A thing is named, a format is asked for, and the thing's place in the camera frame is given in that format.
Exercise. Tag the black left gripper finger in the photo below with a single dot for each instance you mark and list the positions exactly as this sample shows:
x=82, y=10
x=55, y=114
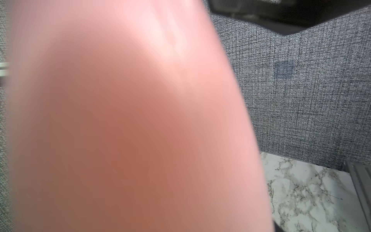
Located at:
x=278, y=228

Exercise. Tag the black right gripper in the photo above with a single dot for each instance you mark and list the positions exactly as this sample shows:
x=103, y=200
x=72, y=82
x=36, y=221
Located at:
x=285, y=17

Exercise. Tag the opaque pink spray bottle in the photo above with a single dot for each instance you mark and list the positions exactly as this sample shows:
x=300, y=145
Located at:
x=125, y=116

